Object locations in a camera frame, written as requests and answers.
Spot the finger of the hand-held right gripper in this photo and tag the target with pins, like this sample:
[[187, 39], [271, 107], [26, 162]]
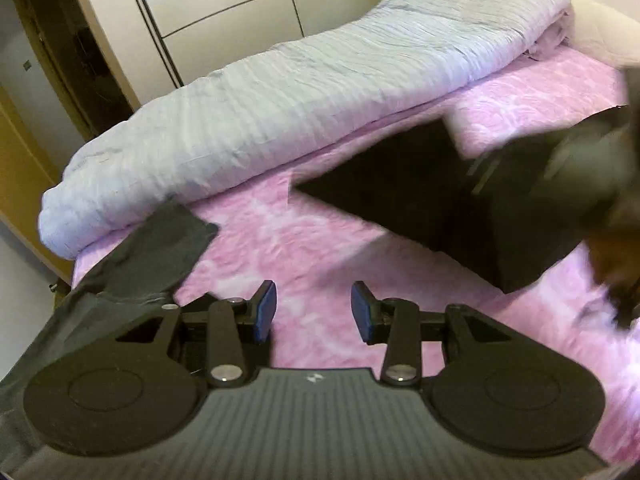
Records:
[[487, 175]]

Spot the black shirt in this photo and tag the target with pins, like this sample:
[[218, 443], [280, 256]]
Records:
[[425, 210]]

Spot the dark grey pants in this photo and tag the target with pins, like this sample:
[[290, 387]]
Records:
[[150, 255]]

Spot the wooden door frame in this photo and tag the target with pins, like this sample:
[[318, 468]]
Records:
[[75, 110]]

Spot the pink rose-print bed sheet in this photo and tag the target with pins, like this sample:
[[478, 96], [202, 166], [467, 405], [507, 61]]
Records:
[[300, 240]]

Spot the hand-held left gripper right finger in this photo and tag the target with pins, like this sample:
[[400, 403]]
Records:
[[361, 312]]

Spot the light grey striped quilt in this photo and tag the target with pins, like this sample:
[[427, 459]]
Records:
[[300, 85]]

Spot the wooden door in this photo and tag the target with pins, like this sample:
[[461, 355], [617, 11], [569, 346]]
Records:
[[20, 160]]

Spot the person's right hand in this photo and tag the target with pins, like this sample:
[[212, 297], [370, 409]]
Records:
[[617, 257]]

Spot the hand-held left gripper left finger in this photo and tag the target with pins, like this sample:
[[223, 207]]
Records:
[[265, 310]]

